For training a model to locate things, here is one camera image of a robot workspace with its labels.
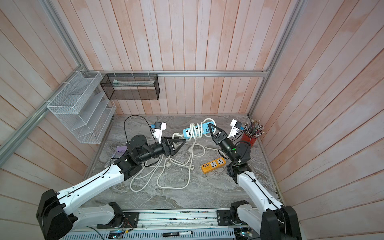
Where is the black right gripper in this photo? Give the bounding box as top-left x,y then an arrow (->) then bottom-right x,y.
210,126 -> 238,166

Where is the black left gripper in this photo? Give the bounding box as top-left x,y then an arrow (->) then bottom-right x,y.
137,136 -> 187,164

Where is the teal power strip with cord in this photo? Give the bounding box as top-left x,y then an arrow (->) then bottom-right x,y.
172,118 -> 216,156

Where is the orange power strip with cord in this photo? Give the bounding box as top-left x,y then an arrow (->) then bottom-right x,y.
156,143 -> 227,190

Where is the purple power strip with cord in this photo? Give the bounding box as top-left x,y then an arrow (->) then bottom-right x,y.
110,145 -> 166,193

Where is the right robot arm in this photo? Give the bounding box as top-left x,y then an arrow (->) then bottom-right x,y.
208,124 -> 302,240

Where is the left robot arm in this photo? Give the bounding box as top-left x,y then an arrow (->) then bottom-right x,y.
36,135 -> 187,240

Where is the bundle of coloured pencils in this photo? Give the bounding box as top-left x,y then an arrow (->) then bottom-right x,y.
244,120 -> 265,139

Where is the black mesh basket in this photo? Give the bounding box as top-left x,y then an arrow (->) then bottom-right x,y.
101,73 -> 161,101

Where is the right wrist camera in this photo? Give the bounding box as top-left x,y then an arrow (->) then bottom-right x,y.
228,119 -> 244,138

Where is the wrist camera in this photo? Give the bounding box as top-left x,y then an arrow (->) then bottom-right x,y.
151,122 -> 167,143
228,119 -> 244,138

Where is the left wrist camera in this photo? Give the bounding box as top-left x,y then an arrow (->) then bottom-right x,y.
151,122 -> 167,143

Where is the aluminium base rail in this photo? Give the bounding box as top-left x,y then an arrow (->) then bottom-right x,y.
50,208 -> 301,240

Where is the white wire mesh shelf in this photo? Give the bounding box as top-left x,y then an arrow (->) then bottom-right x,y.
48,71 -> 116,144

